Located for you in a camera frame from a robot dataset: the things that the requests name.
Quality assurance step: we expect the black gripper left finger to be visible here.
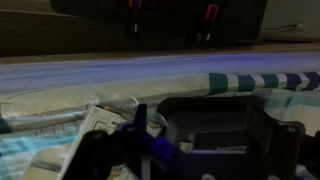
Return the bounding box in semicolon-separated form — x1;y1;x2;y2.
62;130;134;180

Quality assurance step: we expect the black plastic box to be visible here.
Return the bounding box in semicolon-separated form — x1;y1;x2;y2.
157;96;280;154

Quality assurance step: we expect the blue patterned bed sheet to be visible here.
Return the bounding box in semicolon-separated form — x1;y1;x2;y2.
0;52;320;180

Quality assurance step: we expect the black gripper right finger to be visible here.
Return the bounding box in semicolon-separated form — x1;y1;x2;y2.
248;97;305;180

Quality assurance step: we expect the wooden bed frame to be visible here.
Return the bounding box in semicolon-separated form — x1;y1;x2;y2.
0;42;320;65

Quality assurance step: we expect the clear bag with white card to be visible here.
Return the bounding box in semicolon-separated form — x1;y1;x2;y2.
58;103;167;180

